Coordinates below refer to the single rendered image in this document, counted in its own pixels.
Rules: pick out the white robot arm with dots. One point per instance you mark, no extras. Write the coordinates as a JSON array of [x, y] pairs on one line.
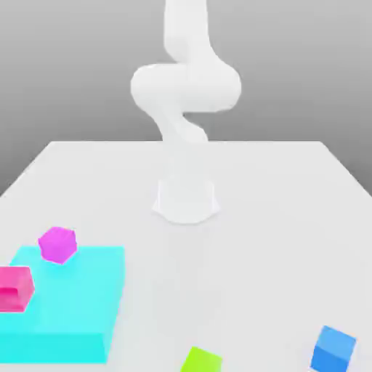
[[186, 87]]

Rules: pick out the small magenta cube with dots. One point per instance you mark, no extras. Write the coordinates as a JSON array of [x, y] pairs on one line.
[[57, 245]]

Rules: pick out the small green cube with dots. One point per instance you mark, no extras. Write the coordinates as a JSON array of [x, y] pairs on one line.
[[202, 361]]

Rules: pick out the small pink cube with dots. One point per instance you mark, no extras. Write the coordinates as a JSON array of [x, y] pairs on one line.
[[14, 284]]

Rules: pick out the small blue cube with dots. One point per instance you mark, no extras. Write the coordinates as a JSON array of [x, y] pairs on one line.
[[334, 348]]

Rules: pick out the large cyan box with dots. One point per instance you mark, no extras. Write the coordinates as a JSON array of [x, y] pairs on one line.
[[72, 305]]

